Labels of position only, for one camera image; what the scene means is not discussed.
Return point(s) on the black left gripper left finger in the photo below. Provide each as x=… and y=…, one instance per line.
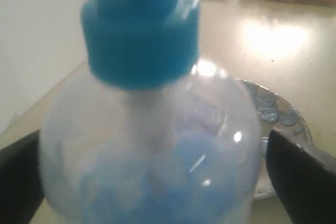
x=21, y=189

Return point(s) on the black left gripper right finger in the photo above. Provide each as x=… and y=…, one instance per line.
x=303, y=177

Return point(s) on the clear blue pump bottle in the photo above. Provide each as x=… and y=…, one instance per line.
x=149, y=132

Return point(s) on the round silver metal plate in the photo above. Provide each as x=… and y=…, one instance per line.
x=274, y=112

